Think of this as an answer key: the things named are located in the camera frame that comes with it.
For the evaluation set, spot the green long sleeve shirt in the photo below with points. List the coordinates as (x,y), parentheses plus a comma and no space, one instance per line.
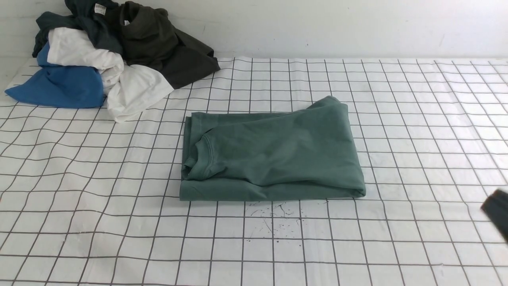
(308,154)

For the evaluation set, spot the blue shirt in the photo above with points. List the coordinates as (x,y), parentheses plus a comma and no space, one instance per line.
(58,86)

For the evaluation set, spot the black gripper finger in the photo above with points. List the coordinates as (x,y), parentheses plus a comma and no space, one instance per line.
(495,207)

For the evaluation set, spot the dark teal shirt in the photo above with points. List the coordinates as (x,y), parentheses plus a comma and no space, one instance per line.
(86,15)

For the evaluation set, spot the white shirt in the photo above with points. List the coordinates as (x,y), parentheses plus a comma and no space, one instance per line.
(130,90)

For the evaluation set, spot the dark olive shirt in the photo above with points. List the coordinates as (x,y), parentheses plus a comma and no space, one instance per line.
(149,38)

